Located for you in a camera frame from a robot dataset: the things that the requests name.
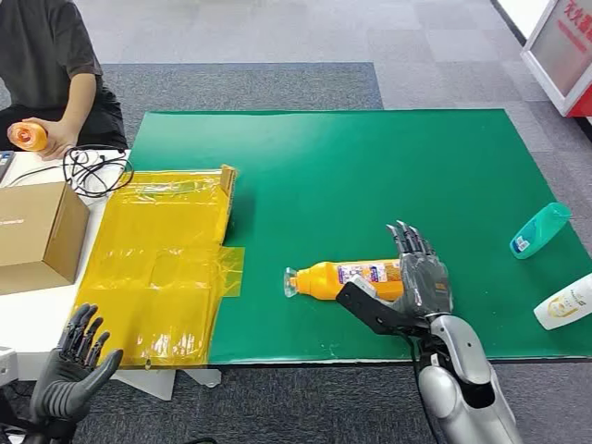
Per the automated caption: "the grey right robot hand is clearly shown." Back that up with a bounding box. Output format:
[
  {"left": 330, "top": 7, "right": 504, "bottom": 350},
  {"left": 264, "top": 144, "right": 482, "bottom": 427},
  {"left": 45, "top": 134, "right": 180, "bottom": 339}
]
[{"left": 385, "top": 219, "right": 455, "bottom": 320}]

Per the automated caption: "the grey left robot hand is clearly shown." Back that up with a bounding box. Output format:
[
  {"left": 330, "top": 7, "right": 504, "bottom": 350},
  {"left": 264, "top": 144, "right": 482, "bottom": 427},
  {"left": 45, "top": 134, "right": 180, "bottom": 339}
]
[{"left": 28, "top": 302, "right": 125, "bottom": 407}]

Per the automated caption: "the orange bottle with clear cap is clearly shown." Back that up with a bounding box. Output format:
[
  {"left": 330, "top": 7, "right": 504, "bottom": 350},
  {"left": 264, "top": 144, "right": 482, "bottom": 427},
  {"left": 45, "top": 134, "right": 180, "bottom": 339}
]
[{"left": 282, "top": 258, "right": 409, "bottom": 303}]

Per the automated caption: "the small orange bottle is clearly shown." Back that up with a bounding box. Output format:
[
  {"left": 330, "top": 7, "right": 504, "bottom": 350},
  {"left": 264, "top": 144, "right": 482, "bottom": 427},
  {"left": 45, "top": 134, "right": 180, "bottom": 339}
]
[{"left": 6, "top": 120, "right": 49, "bottom": 154}]

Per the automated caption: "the teal plastic bottle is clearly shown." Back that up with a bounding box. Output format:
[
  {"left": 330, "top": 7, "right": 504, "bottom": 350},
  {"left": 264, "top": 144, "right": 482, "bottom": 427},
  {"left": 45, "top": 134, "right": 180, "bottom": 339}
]
[{"left": 509, "top": 201, "right": 573, "bottom": 261}]

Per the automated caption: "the white plastic bottle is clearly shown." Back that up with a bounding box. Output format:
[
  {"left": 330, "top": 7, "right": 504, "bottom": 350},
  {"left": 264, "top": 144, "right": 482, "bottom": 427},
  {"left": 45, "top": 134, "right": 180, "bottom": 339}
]
[{"left": 532, "top": 272, "right": 592, "bottom": 332}]

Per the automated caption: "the green table mat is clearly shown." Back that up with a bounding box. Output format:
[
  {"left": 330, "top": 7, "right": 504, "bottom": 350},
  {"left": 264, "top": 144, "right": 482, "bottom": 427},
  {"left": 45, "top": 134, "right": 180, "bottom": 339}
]
[{"left": 128, "top": 108, "right": 592, "bottom": 366}]

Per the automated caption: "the brown cardboard box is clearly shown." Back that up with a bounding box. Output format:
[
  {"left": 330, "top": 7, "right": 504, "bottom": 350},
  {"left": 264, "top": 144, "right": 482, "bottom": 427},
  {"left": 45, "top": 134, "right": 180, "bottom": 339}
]
[{"left": 0, "top": 180, "right": 91, "bottom": 297}]

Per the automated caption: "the yellow plastic bag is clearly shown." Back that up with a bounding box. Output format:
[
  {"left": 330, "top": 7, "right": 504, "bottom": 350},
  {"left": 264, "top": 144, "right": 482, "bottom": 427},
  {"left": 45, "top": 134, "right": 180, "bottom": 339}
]
[{"left": 71, "top": 163, "right": 245, "bottom": 371}]

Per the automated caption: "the person's hand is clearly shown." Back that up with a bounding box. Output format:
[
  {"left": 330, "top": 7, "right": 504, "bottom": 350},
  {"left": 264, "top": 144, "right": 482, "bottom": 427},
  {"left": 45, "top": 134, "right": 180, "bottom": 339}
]
[{"left": 22, "top": 116, "right": 80, "bottom": 163}]

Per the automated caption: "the red and white sign stand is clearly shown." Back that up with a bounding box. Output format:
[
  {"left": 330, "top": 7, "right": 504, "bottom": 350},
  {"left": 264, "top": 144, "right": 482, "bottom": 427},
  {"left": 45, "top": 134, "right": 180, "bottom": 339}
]
[{"left": 520, "top": 0, "right": 592, "bottom": 118}]

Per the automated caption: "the person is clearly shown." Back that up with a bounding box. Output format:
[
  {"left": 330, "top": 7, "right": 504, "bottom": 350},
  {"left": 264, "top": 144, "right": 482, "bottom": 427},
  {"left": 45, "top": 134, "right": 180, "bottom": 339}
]
[{"left": 0, "top": 0, "right": 128, "bottom": 152}]

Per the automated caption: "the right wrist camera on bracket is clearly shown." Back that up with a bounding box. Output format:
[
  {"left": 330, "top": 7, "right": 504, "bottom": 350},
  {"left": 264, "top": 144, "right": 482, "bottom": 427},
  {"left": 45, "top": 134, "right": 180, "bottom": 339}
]
[{"left": 335, "top": 274, "right": 432, "bottom": 338}]

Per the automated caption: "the black coiled cable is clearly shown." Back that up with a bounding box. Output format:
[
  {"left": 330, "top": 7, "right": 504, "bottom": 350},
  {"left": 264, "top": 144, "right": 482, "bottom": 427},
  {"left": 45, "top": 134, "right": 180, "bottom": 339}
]
[{"left": 6, "top": 144, "right": 135, "bottom": 200}]

